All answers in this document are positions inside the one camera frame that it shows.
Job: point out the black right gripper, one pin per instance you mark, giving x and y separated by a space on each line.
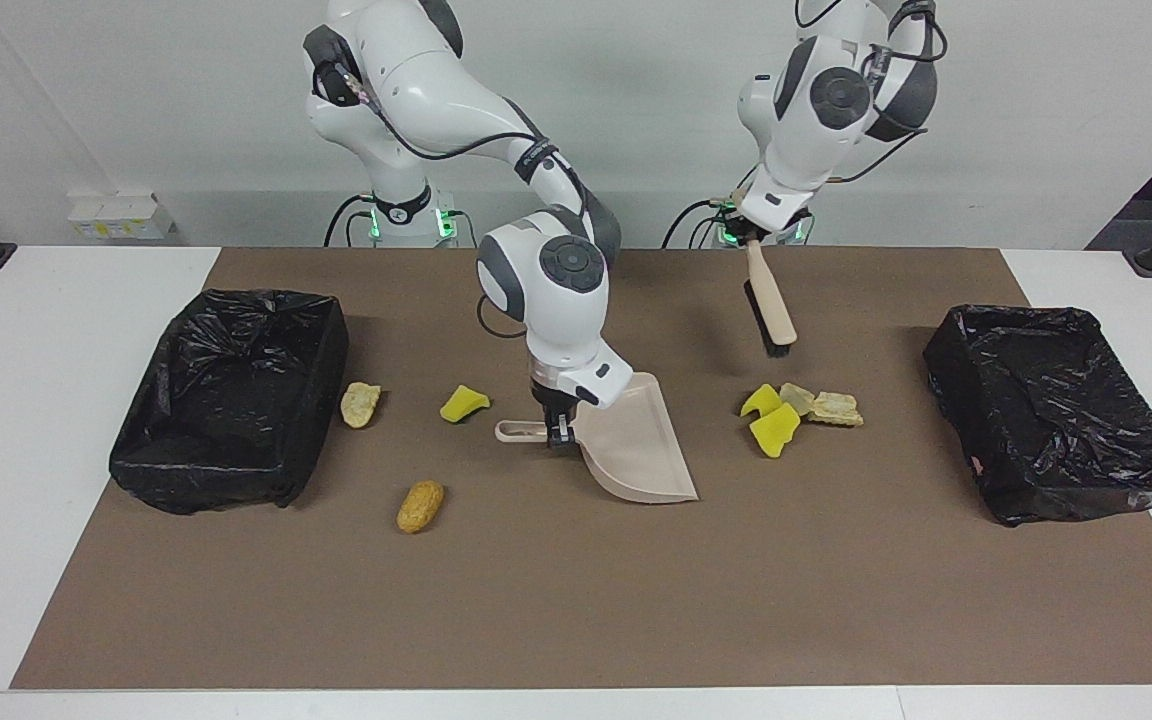
551 405

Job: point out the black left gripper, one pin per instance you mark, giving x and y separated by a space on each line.
756 228

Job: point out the beige brush black bristles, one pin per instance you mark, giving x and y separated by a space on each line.
774 300

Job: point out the beige plastic dustpan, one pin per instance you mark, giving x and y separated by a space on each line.
636 450

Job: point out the beige striped bread piece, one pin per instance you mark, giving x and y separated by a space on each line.
836 408

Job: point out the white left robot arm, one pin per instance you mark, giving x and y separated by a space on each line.
806 130

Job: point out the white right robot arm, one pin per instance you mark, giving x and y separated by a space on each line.
556 300

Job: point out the black bag lined bin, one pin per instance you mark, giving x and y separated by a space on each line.
1056 410
226 400

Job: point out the brown peanut shaped bread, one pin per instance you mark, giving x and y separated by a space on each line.
420 507

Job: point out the brown table mat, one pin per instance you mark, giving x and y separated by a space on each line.
836 600

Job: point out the white wall socket box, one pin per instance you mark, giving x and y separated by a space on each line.
121 215

